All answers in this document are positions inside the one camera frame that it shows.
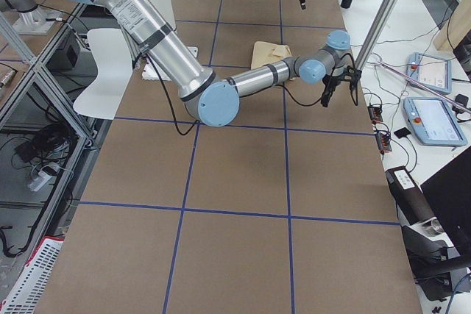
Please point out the cream long-sleeve printed shirt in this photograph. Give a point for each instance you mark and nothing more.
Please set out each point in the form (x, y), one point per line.
(267, 53)

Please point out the orange connector board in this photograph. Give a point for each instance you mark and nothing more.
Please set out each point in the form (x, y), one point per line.
(381, 131)

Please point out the near blue teach pendant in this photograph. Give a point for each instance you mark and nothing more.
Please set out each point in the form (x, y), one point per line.
(433, 122)

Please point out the blue teach pendant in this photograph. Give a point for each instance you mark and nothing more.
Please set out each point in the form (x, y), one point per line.
(433, 122)
(433, 72)

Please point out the far blue teach pendant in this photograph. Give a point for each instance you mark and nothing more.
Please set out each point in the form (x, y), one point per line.
(433, 72)

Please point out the brown cardboard box label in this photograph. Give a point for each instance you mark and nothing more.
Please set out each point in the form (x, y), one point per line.
(408, 196)

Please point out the black monitor on stand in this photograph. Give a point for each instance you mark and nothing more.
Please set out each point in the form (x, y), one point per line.
(437, 268)

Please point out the white plastic chair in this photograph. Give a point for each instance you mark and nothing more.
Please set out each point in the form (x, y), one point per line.
(103, 96)

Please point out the white power strip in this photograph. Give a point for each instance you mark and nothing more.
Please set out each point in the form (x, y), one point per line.
(43, 177)

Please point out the white perforated plastic basket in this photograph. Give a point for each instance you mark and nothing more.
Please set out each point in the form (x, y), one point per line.
(28, 289)

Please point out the aluminium frame post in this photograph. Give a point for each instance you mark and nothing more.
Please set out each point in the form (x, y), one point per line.
(374, 32)

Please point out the aluminium side rack frame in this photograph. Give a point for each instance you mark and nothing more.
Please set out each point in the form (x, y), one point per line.
(39, 126)

